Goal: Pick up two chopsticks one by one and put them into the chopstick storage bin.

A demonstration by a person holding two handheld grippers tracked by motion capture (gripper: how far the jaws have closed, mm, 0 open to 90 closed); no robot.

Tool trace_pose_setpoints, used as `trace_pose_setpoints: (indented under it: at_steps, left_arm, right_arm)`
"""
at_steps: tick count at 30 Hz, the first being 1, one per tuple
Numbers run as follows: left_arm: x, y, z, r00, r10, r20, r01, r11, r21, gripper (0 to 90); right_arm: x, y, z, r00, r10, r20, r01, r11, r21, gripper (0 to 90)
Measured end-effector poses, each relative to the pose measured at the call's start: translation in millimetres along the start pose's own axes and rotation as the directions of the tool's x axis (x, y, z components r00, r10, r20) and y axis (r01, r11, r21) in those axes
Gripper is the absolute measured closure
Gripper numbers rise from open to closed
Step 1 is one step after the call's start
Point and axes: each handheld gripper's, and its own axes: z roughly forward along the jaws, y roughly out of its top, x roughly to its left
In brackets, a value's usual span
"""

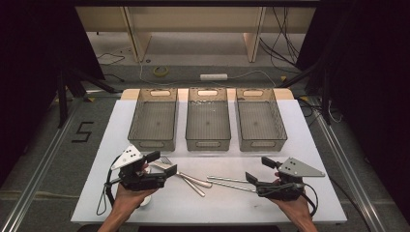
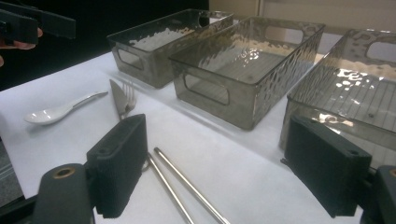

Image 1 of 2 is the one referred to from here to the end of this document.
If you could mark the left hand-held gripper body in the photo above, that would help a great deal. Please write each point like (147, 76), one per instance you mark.
(129, 158)

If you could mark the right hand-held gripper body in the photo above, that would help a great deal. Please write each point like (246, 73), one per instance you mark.
(298, 169)

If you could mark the steel fork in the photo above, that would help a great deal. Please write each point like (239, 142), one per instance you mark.
(198, 181)

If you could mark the smoky clear plastic bin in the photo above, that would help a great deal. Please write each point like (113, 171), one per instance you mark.
(154, 119)
(208, 119)
(259, 119)

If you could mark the white ceramic spoon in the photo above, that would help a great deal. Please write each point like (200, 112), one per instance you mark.
(146, 201)

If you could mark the person's right hand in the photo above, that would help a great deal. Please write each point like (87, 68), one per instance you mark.
(295, 209)

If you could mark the person's left hand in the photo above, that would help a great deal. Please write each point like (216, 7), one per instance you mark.
(127, 199)

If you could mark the white board sheet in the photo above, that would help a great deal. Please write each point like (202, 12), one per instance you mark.
(225, 206)

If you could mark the light wooden table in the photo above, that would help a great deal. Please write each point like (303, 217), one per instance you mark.
(129, 94)

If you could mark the black metal stand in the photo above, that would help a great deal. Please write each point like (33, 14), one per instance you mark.
(62, 96)
(326, 96)

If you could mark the yellow tape roll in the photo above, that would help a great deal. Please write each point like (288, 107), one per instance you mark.
(160, 71)

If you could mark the white power strip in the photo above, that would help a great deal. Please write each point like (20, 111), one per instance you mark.
(213, 77)

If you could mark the black curtain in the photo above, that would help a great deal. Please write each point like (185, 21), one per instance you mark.
(370, 80)
(29, 64)

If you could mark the beige wooden shelf unit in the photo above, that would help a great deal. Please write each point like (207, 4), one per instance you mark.
(193, 19)

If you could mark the metal floor rail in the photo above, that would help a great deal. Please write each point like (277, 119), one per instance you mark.
(35, 175)
(348, 167)

